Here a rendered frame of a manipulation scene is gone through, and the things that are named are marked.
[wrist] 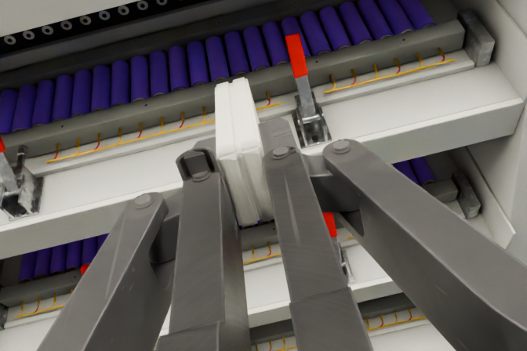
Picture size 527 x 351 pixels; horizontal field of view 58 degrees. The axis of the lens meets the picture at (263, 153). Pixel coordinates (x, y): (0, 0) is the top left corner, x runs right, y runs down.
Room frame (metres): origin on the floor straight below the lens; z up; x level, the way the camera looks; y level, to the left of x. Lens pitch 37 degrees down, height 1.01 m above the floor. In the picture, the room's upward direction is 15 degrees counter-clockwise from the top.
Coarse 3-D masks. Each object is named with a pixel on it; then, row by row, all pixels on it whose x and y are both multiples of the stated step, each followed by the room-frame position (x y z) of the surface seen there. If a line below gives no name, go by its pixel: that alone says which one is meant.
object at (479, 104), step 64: (256, 0) 0.50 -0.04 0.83; (448, 0) 0.46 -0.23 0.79; (0, 64) 0.51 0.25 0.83; (448, 64) 0.37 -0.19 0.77; (512, 64) 0.33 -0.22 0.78; (192, 128) 0.38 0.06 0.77; (384, 128) 0.32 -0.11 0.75; (448, 128) 0.32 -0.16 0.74; (512, 128) 0.32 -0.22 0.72; (0, 192) 0.37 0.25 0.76; (64, 192) 0.35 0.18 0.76; (128, 192) 0.33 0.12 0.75; (0, 256) 0.34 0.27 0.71
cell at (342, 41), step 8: (328, 8) 0.47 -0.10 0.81; (320, 16) 0.47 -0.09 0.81; (328, 16) 0.45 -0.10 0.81; (336, 16) 0.45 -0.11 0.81; (328, 24) 0.45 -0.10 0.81; (336, 24) 0.44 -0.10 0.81; (328, 32) 0.44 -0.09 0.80; (336, 32) 0.43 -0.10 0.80; (344, 32) 0.43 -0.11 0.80; (336, 40) 0.42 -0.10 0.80; (344, 40) 0.42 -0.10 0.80; (336, 48) 0.41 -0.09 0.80
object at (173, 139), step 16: (464, 64) 0.36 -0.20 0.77; (400, 80) 0.36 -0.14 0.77; (416, 80) 0.36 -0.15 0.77; (336, 96) 0.37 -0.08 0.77; (352, 96) 0.36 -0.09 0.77; (272, 112) 0.37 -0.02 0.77; (288, 112) 0.37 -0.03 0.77; (208, 128) 0.37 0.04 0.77; (144, 144) 0.37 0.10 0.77; (160, 144) 0.37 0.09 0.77; (80, 160) 0.38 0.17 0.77; (96, 160) 0.37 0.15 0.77
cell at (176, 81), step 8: (176, 48) 0.47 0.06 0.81; (168, 56) 0.47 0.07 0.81; (176, 56) 0.46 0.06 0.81; (184, 56) 0.47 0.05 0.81; (176, 64) 0.45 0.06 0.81; (184, 64) 0.45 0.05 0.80; (176, 72) 0.44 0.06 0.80; (184, 72) 0.44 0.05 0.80; (176, 80) 0.43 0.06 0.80; (184, 80) 0.43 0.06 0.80; (176, 88) 0.42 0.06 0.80; (184, 88) 0.42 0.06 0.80
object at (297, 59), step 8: (288, 40) 0.36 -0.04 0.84; (296, 40) 0.36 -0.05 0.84; (288, 48) 0.36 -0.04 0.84; (296, 48) 0.35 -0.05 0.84; (296, 56) 0.35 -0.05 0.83; (304, 56) 0.35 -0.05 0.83; (296, 64) 0.35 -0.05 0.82; (304, 64) 0.35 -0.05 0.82; (296, 72) 0.35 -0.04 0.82; (304, 72) 0.35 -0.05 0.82; (296, 80) 0.35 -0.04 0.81; (304, 80) 0.35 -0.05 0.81; (304, 88) 0.34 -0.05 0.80; (304, 96) 0.34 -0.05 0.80; (304, 104) 0.34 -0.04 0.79; (312, 104) 0.34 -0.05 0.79; (304, 112) 0.34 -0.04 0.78; (312, 112) 0.34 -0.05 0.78
